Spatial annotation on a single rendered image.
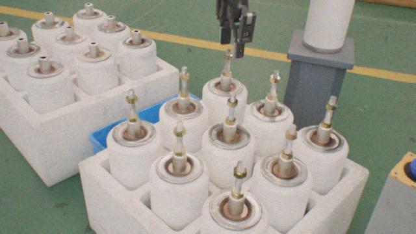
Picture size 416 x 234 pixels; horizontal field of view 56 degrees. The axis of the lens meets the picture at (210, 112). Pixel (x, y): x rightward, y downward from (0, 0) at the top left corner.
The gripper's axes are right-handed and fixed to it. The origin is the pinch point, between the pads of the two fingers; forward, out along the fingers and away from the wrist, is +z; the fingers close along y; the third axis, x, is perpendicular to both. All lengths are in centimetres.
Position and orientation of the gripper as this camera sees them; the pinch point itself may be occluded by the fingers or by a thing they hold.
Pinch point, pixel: (231, 45)
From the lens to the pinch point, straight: 78.9
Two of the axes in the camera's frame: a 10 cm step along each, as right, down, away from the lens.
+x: 9.4, -1.6, 3.0
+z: -0.4, 8.1, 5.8
